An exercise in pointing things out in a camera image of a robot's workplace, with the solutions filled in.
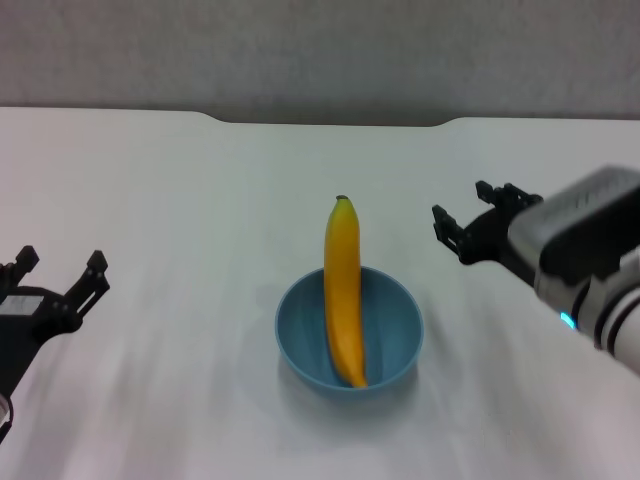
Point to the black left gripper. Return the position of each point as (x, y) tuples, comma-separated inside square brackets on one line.
[(27, 320)]

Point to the yellow banana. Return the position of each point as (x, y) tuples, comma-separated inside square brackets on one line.
[(344, 290)]

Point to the blue bowl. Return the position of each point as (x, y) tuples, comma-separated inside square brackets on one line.
[(395, 325)]

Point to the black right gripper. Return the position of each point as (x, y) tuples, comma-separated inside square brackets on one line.
[(492, 235)]

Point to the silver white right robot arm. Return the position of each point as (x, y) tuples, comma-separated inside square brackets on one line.
[(585, 260)]

